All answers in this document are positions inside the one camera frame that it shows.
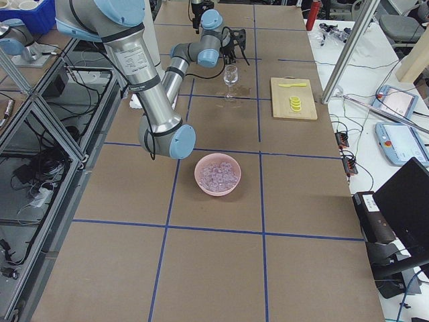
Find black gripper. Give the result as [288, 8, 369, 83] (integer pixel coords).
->
[223, 43, 237, 64]

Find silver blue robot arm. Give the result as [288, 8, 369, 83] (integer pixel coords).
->
[55, 1, 196, 159]
[162, 9, 246, 103]

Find clear wine glass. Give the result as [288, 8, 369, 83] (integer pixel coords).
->
[223, 64, 239, 101]

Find clear ice cubes pile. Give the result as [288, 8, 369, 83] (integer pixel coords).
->
[197, 162, 239, 193]

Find bamboo cutting board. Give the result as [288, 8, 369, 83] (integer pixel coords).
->
[270, 77, 318, 121]

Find yellow plastic knife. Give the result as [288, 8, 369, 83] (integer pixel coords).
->
[278, 83, 307, 88]

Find yellow lemon slices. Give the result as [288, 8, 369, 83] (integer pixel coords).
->
[289, 96, 302, 113]

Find red bottle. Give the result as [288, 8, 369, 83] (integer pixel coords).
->
[306, 0, 320, 31]

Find silver grabber stick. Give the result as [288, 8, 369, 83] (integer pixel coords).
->
[334, 94, 429, 134]

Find pink ribbed bowl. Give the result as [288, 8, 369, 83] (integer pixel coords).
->
[194, 153, 241, 197]

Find far blue teach pendant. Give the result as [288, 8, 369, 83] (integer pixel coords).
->
[372, 85, 418, 118]

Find blue teach pendant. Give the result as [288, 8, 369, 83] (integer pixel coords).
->
[375, 122, 428, 167]
[372, 85, 418, 118]

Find blue plastic crate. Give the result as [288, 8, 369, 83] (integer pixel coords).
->
[1, 0, 56, 34]

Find near blue teach pendant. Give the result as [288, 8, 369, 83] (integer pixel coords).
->
[375, 122, 428, 167]

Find black monitor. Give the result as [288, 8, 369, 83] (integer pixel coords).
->
[373, 157, 428, 255]

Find black box with label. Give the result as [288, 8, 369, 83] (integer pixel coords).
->
[352, 191, 395, 245]

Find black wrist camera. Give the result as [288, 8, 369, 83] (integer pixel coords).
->
[227, 29, 247, 51]

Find aluminium frame post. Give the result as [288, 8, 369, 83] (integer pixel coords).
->
[321, 0, 380, 105]

